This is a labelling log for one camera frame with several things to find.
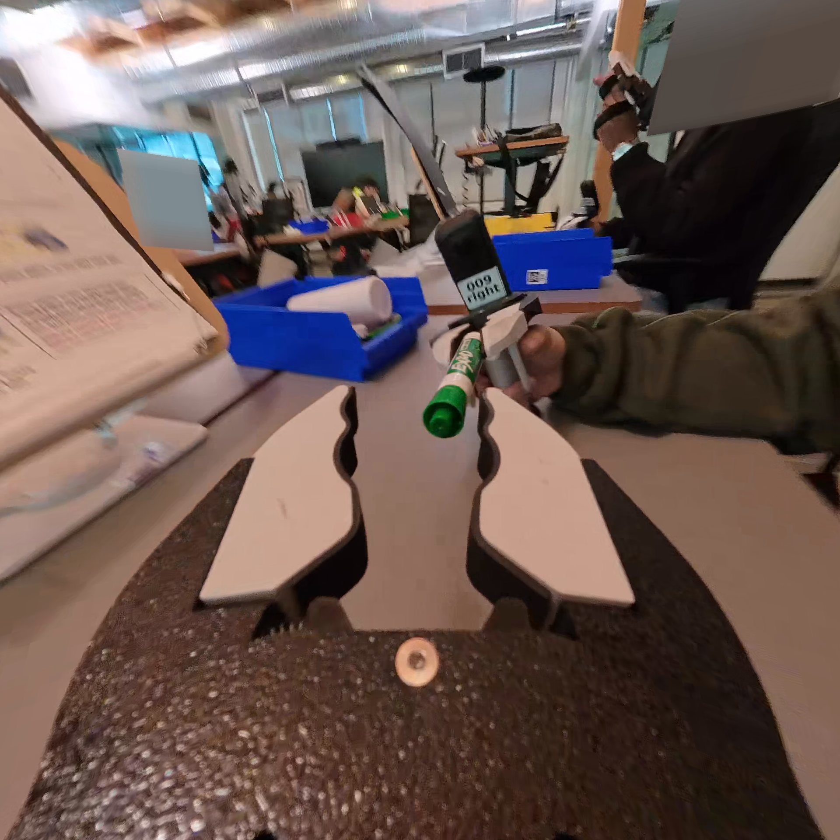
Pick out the ceiling air vent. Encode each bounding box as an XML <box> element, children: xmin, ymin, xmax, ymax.
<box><xmin>442</xmin><ymin>43</ymin><xmax>487</xmax><ymax>81</ymax></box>

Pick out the green dry erase marker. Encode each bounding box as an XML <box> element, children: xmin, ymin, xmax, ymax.
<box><xmin>422</xmin><ymin>331</ymin><xmax>488</xmax><ymax>438</ymax></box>

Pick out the black curved panel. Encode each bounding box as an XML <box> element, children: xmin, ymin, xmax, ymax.
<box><xmin>356</xmin><ymin>64</ymin><xmax>462</xmax><ymax>219</ymax></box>

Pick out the printed instruction sheet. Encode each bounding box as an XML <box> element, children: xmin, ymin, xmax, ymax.
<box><xmin>0</xmin><ymin>98</ymin><xmax>219</xmax><ymax>463</ymax></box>

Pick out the wooden document stand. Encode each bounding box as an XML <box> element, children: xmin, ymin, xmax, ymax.
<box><xmin>0</xmin><ymin>82</ymin><xmax>232</xmax><ymax>473</ymax></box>

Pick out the wooden post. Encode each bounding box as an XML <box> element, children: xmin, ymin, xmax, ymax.
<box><xmin>592</xmin><ymin>0</ymin><xmax>649</xmax><ymax>221</ymax></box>

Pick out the silver ventilation duct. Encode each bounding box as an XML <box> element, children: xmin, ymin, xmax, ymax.
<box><xmin>125</xmin><ymin>29</ymin><xmax>592</xmax><ymax>89</ymax></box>

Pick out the wooden standing desk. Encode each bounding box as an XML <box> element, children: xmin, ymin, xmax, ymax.
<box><xmin>455</xmin><ymin>133</ymin><xmax>571</xmax><ymax>216</ymax></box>

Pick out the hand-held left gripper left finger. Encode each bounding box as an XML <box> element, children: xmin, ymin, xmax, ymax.
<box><xmin>198</xmin><ymin>385</ymin><xmax>370</xmax><ymax>623</ymax></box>

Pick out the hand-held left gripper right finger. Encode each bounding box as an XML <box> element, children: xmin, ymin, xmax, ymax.
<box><xmin>465</xmin><ymin>392</ymin><xmax>637</xmax><ymax>632</ymax></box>

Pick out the white paper roll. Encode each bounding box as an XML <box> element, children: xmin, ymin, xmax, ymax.
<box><xmin>286</xmin><ymin>275</ymin><xmax>395</xmax><ymax>318</ymax></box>

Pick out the dark wall screen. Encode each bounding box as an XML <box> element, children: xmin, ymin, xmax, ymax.
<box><xmin>301</xmin><ymin>140</ymin><xmax>389</xmax><ymax>210</ymax></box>

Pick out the person's right forearm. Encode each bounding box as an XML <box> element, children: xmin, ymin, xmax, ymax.
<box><xmin>550</xmin><ymin>287</ymin><xmax>840</xmax><ymax>455</ymax></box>

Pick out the yellow storage bin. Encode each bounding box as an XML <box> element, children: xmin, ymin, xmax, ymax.
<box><xmin>483</xmin><ymin>213</ymin><xmax>557</xmax><ymax>238</ymax></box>

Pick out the blue storage bin with tag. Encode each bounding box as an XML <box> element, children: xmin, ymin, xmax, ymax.
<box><xmin>491</xmin><ymin>227</ymin><xmax>614</xmax><ymax>291</ymax></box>

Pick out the person's right hand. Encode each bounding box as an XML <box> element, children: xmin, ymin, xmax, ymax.
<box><xmin>482</xmin><ymin>323</ymin><xmax>569</xmax><ymax>406</ymax></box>

